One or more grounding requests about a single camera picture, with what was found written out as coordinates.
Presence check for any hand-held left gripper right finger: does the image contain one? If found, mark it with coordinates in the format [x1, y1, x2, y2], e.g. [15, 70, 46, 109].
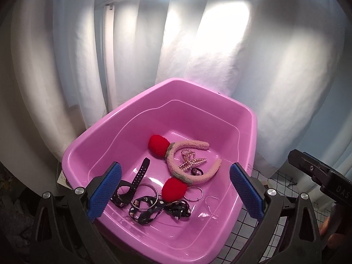
[229, 162, 323, 264]

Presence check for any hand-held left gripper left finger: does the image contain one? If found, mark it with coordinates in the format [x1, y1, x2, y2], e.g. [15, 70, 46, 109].
[27, 162, 123, 264]

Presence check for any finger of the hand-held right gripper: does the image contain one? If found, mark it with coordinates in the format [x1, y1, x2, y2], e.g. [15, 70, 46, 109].
[288, 149, 330, 188]

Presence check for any black wrist watch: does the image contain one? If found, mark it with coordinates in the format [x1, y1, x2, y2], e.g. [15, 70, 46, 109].
[111, 157, 151, 208]

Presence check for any silver bangle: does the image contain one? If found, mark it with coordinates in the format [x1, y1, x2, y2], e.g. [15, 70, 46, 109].
[131, 184, 158, 209]

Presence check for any black bow hair tie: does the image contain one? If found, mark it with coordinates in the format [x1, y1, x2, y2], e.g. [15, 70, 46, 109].
[129, 195, 191, 224]

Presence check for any small silver ring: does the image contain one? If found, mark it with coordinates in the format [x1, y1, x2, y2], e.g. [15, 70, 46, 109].
[183, 186, 203, 201]

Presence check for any hair claw clip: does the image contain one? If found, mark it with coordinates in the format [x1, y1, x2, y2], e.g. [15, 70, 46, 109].
[178, 148, 207, 171]

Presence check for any pink headband with red pompoms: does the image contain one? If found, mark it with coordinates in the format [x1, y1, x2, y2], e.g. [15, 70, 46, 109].
[148, 134, 222, 201]

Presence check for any pink plastic basin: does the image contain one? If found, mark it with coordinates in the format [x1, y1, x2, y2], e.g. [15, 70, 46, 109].
[61, 77, 258, 264]

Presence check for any white checked bed sheet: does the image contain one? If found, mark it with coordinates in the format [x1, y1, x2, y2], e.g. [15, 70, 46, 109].
[217, 168, 334, 264]

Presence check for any white curtain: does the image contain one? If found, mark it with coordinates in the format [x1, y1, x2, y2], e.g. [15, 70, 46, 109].
[0, 0, 352, 179]

